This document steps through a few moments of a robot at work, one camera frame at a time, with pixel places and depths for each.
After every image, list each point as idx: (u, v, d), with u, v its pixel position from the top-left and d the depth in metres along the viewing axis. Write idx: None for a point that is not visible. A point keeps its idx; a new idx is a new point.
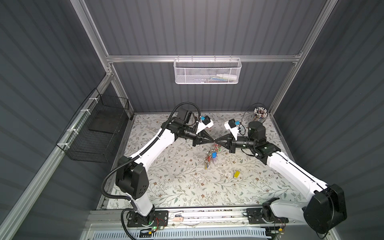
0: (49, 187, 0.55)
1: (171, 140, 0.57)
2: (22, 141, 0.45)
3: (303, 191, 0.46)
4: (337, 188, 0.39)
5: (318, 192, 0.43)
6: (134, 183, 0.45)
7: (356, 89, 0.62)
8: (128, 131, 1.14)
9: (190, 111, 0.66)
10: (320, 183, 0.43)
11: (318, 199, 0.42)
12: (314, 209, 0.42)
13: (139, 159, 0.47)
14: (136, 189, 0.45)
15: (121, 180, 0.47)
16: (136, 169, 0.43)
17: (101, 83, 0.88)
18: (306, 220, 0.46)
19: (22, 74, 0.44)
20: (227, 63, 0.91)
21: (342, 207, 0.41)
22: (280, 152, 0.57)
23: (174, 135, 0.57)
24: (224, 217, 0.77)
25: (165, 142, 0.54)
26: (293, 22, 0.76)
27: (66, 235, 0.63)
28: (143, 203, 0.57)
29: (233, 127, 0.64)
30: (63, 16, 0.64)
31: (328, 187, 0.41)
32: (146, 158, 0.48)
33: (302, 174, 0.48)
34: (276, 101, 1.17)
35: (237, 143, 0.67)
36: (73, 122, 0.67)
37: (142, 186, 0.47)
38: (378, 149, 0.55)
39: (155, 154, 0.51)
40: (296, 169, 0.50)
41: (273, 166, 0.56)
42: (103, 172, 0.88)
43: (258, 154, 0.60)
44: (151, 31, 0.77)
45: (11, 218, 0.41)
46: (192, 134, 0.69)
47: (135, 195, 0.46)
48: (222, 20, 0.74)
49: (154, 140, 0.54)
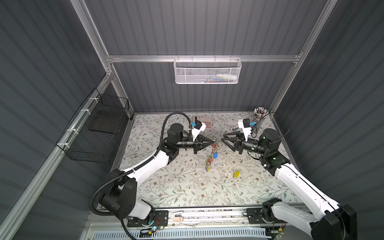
0: (49, 187, 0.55)
1: (165, 163, 0.58)
2: (22, 140, 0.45)
3: (313, 209, 0.45)
4: (349, 208, 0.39)
5: (329, 213, 0.41)
6: (121, 200, 0.42)
7: (356, 89, 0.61)
8: (128, 131, 1.14)
9: (181, 130, 0.61)
10: (331, 203, 0.43)
11: (328, 220, 0.40)
12: (323, 229, 0.40)
13: (132, 174, 0.47)
14: (122, 206, 0.42)
15: (106, 196, 0.44)
16: (128, 183, 0.43)
17: (101, 83, 0.88)
18: (313, 236, 0.45)
19: (21, 73, 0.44)
20: (227, 62, 0.91)
21: (352, 229, 0.41)
22: (289, 164, 0.55)
23: (168, 159, 0.59)
24: (224, 217, 0.77)
25: (159, 163, 0.55)
26: (293, 22, 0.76)
27: (66, 235, 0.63)
28: (138, 211, 0.56)
29: (247, 127, 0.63)
30: (63, 16, 0.64)
31: (340, 207, 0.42)
32: (139, 174, 0.47)
33: (312, 190, 0.47)
34: (276, 101, 1.17)
35: (247, 145, 0.63)
36: (73, 122, 0.67)
37: (127, 206, 0.43)
38: (379, 149, 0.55)
39: (147, 173, 0.50)
40: (307, 185, 0.48)
41: (282, 178, 0.54)
42: (103, 172, 0.88)
43: (266, 166, 0.58)
44: (151, 30, 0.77)
45: (10, 219, 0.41)
46: (190, 142, 0.67)
47: (119, 214, 0.42)
48: (222, 20, 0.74)
49: (149, 159, 0.55)
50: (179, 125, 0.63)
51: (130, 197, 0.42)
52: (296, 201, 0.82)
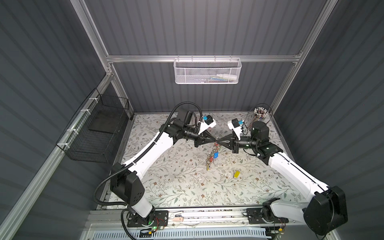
0: (49, 186, 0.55)
1: (169, 144, 0.54)
2: (23, 141, 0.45)
3: (303, 191, 0.46)
4: (339, 190, 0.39)
5: (318, 194, 0.43)
6: (128, 192, 0.43)
7: (356, 88, 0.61)
8: (128, 131, 1.14)
9: (191, 112, 0.61)
10: (321, 185, 0.45)
11: (318, 201, 0.41)
12: (314, 212, 0.42)
13: (133, 167, 0.45)
14: (130, 197, 0.43)
15: (115, 187, 0.46)
16: (130, 178, 0.42)
17: (101, 83, 0.88)
18: (308, 223, 0.45)
19: (22, 74, 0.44)
20: (227, 63, 0.91)
21: (342, 210, 0.41)
22: (282, 153, 0.57)
23: (172, 140, 0.54)
24: (224, 217, 0.77)
25: (162, 147, 0.51)
26: (293, 22, 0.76)
27: (66, 235, 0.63)
28: (141, 207, 0.57)
29: (236, 126, 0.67)
30: (63, 16, 0.64)
31: (329, 188, 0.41)
32: (141, 166, 0.45)
33: (303, 175, 0.48)
34: (276, 101, 1.17)
35: (241, 143, 0.66)
36: (73, 122, 0.67)
37: (137, 194, 0.45)
38: (379, 149, 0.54)
39: (151, 160, 0.48)
40: (297, 170, 0.50)
41: (275, 166, 0.56)
42: (102, 172, 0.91)
43: (260, 155, 0.60)
44: (151, 31, 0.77)
45: (10, 219, 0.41)
46: (194, 134, 0.65)
47: (130, 203, 0.44)
48: (222, 20, 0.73)
49: (150, 146, 0.51)
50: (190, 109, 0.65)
51: (136, 187, 0.43)
52: (296, 201, 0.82)
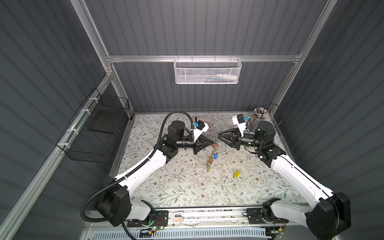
0: (49, 187, 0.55)
1: (162, 162, 0.54)
2: (23, 141, 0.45)
3: (307, 196, 0.46)
4: (343, 196, 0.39)
5: (323, 199, 0.42)
6: (114, 210, 0.41)
7: (356, 88, 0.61)
8: (128, 131, 1.14)
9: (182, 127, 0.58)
10: (325, 191, 0.44)
11: (323, 207, 0.41)
12: (319, 218, 0.41)
13: (124, 182, 0.44)
14: (115, 215, 0.41)
15: (100, 203, 0.43)
16: (120, 193, 0.41)
17: (101, 83, 0.88)
18: (310, 227, 0.45)
19: (22, 74, 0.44)
20: (227, 63, 0.91)
21: (346, 216, 0.42)
22: (285, 155, 0.56)
23: (165, 157, 0.55)
24: (224, 217, 0.77)
25: (155, 164, 0.52)
26: (293, 22, 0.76)
27: (66, 234, 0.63)
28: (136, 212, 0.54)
29: (241, 122, 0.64)
30: (63, 16, 0.64)
31: (334, 194, 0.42)
32: (132, 181, 0.45)
33: (306, 179, 0.47)
34: (277, 101, 1.17)
35: (243, 140, 0.60)
36: (73, 122, 0.67)
37: (122, 212, 0.42)
38: (378, 149, 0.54)
39: (142, 177, 0.47)
40: (301, 174, 0.49)
41: (278, 169, 0.54)
42: (102, 172, 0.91)
43: (262, 157, 0.58)
44: (151, 31, 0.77)
45: (9, 220, 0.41)
46: (190, 142, 0.65)
47: (113, 222, 0.41)
48: (223, 19, 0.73)
49: (144, 162, 0.51)
50: (180, 122, 0.61)
51: (123, 205, 0.41)
52: (296, 201, 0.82)
